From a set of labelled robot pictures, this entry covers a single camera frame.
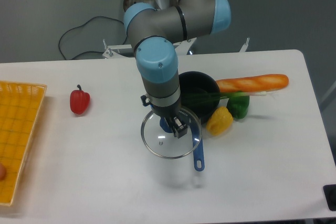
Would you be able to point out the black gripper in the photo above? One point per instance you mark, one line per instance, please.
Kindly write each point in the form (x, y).
(171, 115)

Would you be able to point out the glass pot lid blue knob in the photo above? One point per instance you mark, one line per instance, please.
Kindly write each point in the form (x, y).
(163, 144)

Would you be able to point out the dark blue saucepan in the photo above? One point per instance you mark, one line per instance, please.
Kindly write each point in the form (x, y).
(197, 89)

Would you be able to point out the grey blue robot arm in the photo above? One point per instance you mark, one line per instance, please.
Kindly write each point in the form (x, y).
(152, 33)

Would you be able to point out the green onion stalk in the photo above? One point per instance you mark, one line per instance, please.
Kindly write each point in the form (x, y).
(236, 95)

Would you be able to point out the yellow bell pepper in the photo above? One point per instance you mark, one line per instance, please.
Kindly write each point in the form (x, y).
(219, 121)

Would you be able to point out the green bell pepper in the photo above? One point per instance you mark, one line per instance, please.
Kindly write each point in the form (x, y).
(238, 106)

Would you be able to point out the red bell pepper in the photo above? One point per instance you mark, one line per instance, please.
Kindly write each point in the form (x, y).
(79, 100)

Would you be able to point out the orange baguette bread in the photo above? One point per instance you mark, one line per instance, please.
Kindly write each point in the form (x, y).
(266, 82)

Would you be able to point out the yellow woven basket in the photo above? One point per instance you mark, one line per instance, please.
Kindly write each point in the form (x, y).
(20, 107)

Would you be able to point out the black device at table corner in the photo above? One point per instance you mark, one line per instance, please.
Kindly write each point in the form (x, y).
(329, 192)

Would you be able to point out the pink object in basket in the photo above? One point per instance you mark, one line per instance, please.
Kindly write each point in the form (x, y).
(2, 171)

